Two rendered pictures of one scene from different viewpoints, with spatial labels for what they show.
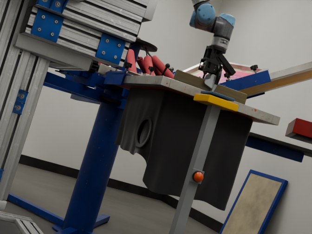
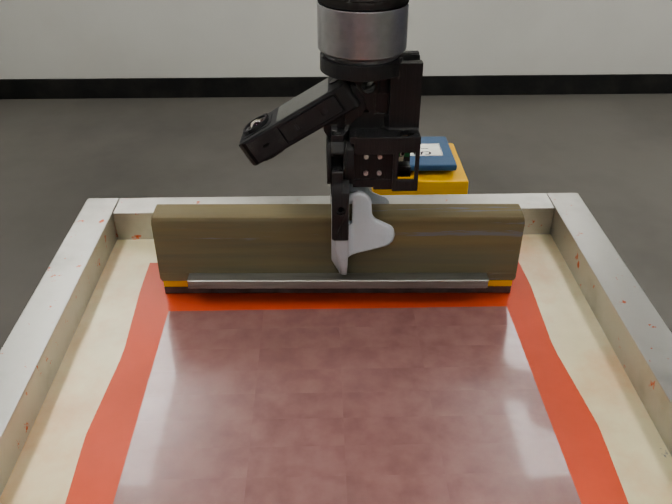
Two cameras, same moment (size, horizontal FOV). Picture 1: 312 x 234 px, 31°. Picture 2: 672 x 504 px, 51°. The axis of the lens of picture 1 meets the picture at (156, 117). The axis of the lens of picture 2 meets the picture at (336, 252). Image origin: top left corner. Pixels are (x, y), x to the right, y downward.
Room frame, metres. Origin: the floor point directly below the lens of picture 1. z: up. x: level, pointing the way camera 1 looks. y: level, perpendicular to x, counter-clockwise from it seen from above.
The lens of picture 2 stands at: (3.05, 0.01, 1.39)
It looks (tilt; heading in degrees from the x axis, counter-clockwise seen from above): 32 degrees down; 200
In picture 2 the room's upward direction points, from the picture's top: straight up
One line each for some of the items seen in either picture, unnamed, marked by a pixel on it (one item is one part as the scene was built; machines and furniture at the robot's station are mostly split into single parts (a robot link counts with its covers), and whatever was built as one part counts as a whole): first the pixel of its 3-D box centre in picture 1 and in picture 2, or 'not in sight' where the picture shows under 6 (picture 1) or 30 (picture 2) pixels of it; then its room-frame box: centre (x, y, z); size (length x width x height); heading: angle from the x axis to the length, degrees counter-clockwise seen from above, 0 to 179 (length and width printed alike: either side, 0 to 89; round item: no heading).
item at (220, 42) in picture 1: (220, 44); (362, 28); (2.48, -0.18, 1.23); 0.08 x 0.08 x 0.05
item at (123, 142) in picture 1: (142, 128); not in sight; (2.60, 0.04, 0.77); 0.46 x 0.09 x 0.36; 21
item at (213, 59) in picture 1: (213, 61); (368, 120); (2.48, -0.17, 1.14); 0.09 x 0.08 x 0.12; 111
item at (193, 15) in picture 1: (203, 20); not in sight; (2.47, -0.07, 1.30); 0.11 x 0.11 x 0.08; 89
